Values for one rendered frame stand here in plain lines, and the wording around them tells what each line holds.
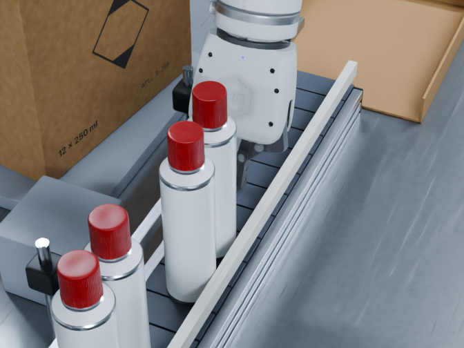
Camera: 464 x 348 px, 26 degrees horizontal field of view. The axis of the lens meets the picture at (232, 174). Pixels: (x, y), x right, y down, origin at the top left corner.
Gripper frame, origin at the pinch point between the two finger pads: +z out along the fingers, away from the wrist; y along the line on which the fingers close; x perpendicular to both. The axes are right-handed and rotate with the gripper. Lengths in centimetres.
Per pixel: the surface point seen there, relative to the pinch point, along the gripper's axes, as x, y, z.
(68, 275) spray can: -33.4, 0.1, -3.0
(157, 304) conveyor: -11.6, -1.7, 10.9
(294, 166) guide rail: 7.9, 4.3, 0.4
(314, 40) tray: 43.9, -6.3, -4.3
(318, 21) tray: 48.6, -7.6, -6.0
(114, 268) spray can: -27.2, 0.9, -1.1
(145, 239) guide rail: -13.3, -3.0, 3.3
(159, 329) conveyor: -14.2, 0.0, 11.8
